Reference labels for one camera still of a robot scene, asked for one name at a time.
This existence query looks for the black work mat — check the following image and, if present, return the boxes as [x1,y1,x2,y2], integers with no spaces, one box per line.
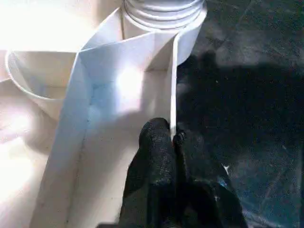
[171,0,304,228]

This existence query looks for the white plastic table leg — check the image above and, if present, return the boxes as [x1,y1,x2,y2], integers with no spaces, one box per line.
[122,0,206,31]

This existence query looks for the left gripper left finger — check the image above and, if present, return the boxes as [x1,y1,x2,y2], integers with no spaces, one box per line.
[119,118,178,228]

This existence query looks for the white plastic table top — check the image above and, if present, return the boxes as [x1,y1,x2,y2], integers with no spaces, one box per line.
[0,0,208,228]

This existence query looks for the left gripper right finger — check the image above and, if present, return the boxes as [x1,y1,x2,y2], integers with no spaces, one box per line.
[172,128,249,228]

